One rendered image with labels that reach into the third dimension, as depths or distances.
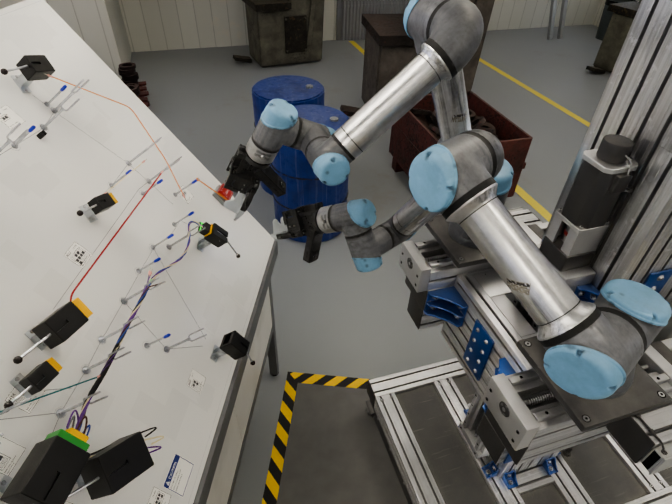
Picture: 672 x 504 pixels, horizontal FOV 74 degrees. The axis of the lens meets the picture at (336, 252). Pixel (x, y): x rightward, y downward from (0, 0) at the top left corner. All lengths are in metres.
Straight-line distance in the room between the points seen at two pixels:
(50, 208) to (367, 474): 1.60
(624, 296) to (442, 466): 1.21
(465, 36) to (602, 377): 0.68
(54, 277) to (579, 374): 1.05
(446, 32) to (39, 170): 0.95
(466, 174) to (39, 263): 0.89
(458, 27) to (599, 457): 1.76
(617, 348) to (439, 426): 1.27
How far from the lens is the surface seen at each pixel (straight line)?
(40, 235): 1.17
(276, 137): 1.08
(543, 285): 0.87
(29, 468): 0.89
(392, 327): 2.61
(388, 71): 4.62
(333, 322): 2.60
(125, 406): 1.13
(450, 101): 1.23
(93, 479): 0.93
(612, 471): 2.24
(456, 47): 1.02
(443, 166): 0.83
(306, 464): 2.16
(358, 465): 2.17
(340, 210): 1.17
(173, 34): 7.19
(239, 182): 1.19
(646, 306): 0.98
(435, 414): 2.09
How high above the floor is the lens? 1.97
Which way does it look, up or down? 40 degrees down
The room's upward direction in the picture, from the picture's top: 2 degrees clockwise
